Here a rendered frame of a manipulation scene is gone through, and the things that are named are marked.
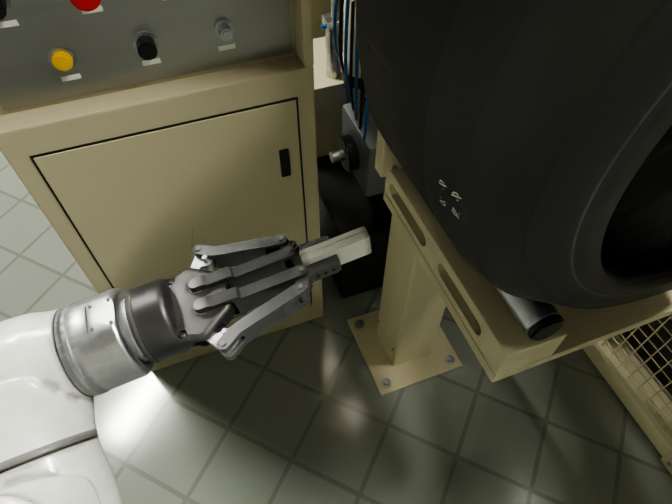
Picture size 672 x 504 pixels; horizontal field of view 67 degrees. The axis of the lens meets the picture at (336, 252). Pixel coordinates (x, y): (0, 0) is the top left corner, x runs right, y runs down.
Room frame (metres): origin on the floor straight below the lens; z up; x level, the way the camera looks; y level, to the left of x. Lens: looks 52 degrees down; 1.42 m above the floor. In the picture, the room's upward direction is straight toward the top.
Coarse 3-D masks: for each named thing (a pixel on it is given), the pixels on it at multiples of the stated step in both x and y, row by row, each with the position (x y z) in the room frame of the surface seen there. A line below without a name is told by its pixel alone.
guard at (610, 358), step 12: (648, 324) 0.53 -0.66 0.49; (600, 348) 0.56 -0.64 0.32; (660, 348) 0.48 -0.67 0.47; (612, 360) 0.53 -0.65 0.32; (624, 360) 0.51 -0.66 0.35; (624, 372) 0.50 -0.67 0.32; (624, 384) 0.47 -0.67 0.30; (636, 384) 0.47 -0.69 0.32; (636, 396) 0.44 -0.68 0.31; (648, 396) 0.43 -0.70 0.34; (660, 396) 0.42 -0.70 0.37; (648, 408) 0.41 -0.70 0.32; (660, 420) 0.38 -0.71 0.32; (660, 432) 0.36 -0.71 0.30
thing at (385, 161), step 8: (384, 144) 0.59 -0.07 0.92; (376, 152) 0.61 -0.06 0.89; (384, 152) 0.59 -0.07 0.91; (392, 152) 0.59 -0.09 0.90; (376, 160) 0.61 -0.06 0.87; (384, 160) 0.59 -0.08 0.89; (392, 160) 0.60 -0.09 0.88; (376, 168) 0.61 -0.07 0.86; (384, 168) 0.59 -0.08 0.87; (392, 168) 0.59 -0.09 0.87; (384, 176) 0.59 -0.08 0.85
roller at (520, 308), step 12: (504, 300) 0.33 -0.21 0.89; (516, 300) 0.32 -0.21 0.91; (528, 300) 0.32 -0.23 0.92; (516, 312) 0.31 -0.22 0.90; (528, 312) 0.30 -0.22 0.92; (540, 312) 0.30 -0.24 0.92; (552, 312) 0.30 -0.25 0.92; (528, 324) 0.29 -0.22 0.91; (540, 324) 0.29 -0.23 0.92; (552, 324) 0.29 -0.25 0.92; (528, 336) 0.29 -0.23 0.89; (540, 336) 0.28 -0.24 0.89
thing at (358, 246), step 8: (344, 240) 0.31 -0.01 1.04; (352, 240) 0.31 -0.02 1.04; (360, 240) 0.31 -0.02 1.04; (368, 240) 0.31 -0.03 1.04; (328, 248) 0.30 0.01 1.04; (336, 248) 0.30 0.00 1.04; (344, 248) 0.30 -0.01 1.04; (352, 248) 0.31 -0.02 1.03; (360, 248) 0.31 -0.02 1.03; (368, 248) 0.31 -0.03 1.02; (304, 256) 0.29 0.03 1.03; (312, 256) 0.29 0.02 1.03; (320, 256) 0.29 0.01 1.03; (328, 256) 0.30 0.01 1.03; (344, 256) 0.30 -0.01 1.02; (352, 256) 0.31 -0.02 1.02; (360, 256) 0.31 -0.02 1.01; (304, 264) 0.29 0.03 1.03
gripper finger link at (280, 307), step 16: (288, 288) 0.26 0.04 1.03; (304, 288) 0.26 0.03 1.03; (272, 304) 0.25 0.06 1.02; (288, 304) 0.25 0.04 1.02; (304, 304) 0.26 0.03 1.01; (240, 320) 0.23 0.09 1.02; (256, 320) 0.23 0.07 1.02; (272, 320) 0.24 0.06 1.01; (224, 336) 0.22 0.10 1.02; (240, 336) 0.22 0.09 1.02; (256, 336) 0.23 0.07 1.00; (224, 352) 0.20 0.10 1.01
